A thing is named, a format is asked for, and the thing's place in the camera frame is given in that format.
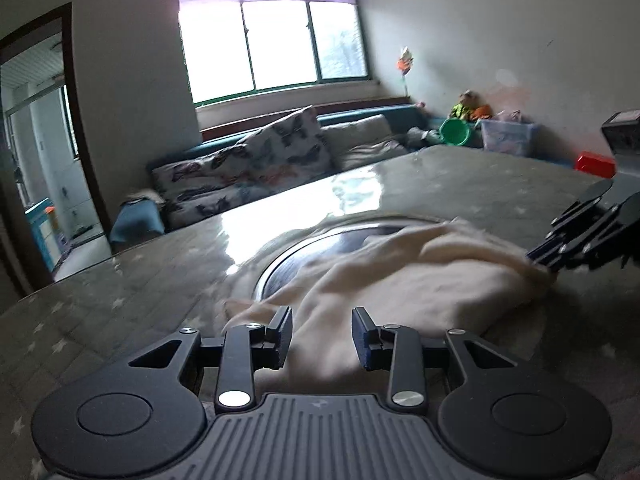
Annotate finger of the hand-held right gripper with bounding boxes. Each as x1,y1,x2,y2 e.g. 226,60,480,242
550,181,623,241
526,220,623,273

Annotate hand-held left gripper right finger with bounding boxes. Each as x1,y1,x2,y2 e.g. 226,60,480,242
352,306,524,415

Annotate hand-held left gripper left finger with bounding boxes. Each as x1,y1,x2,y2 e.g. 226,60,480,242
128,305,294,414

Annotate cream sweater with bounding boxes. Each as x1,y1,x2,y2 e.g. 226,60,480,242
222,217,558,391

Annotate red box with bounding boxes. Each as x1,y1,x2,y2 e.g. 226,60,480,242
574,151,617,179

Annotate round black induction cooktop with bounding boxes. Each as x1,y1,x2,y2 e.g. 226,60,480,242
254,214,446,302

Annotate clear plastic storage box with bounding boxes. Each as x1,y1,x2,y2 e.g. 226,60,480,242
479,119,541,158

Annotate green plastic basin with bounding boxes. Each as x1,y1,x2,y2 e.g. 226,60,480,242
439,118,472,147

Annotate plush toy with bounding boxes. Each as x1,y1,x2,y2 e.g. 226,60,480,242
449,90,493,122

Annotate butterfly print pillows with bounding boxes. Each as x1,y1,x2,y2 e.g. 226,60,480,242
151,152,301,231

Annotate grey cloth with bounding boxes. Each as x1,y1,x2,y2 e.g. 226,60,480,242
406,127,443,151

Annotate blue sofa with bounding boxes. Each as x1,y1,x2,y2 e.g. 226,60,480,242
109,105,481,248

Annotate beige towel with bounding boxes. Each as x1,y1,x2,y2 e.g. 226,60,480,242
121,189,166,207

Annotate butterfly print pillow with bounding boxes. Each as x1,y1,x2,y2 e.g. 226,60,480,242
235,106,337,186

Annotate beige pillow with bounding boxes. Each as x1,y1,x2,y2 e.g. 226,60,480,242
320,114,412,172

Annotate colourful pinwheel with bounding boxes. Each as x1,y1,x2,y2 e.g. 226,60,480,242
396,46,417,98

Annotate blue and white toy cabinet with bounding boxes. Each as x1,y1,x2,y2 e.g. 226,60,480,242
25,202,57,268

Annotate green framed window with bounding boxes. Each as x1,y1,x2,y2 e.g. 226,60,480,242
177,0,376,107

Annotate dark wooden door frame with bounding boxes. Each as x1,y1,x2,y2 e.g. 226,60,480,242
0,2,113,301

